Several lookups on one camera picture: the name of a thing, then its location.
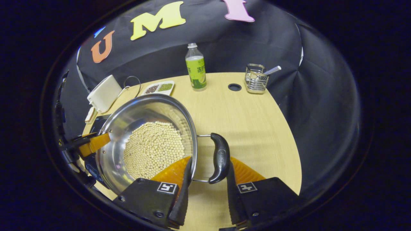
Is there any metal wire utensil holder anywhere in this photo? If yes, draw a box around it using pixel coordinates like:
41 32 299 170
245 64 269 94

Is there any white divided dish with beans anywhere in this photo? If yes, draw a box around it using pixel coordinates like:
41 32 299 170
141 81 175 96

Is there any white toaster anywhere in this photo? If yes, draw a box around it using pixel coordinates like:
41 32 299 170
87 75 123 113

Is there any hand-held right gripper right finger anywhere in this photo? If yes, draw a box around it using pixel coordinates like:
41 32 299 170
226 157 301 229

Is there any green plate with sandwich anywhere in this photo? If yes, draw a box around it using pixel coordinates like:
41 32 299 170
85 107 97 124

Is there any pile of yellow soybeans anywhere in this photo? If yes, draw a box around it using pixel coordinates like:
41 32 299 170
123 121 186 180

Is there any green label plastic bottle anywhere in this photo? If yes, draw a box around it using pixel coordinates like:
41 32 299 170
185 43 207 92

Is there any black power cable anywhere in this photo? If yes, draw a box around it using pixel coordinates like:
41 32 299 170
123 76 142 98

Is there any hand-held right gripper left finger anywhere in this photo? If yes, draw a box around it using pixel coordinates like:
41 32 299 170
112 156 193 229

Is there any stainless steel pot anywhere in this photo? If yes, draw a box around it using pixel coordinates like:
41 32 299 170
95 94 231 195

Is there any white toaster cable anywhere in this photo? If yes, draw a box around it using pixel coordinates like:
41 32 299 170
115 85 130 100

